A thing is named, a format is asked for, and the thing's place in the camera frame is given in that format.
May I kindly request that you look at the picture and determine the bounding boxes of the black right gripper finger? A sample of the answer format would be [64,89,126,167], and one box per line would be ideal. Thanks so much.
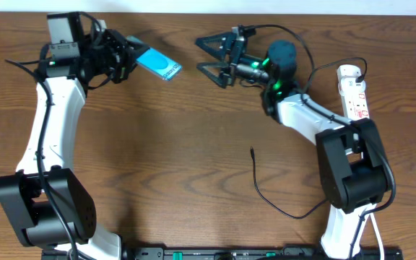
[195,32,237,61]
[196,62,230,88]

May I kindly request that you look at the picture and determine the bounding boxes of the white USB charger adapter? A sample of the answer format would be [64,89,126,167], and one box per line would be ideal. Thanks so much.
[337,64,365,83]

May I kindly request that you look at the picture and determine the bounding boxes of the black charging cable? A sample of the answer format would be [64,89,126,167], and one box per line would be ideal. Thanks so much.
[249,56,368,220]

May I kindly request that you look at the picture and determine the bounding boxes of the blue screen Galaxy smartphone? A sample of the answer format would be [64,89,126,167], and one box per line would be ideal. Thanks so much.
[136,47,183,81]

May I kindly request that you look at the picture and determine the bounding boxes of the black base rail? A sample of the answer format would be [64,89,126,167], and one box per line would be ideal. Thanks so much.
[40,245,404,260]

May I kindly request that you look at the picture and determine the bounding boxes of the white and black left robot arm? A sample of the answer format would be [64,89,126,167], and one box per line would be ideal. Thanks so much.
[0,12,148,259]

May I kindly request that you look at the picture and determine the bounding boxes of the white power strip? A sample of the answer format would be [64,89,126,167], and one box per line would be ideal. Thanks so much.
[338,77,370,121]

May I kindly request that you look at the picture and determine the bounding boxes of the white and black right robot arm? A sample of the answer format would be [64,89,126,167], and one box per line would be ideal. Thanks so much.
[196,25,397,259]

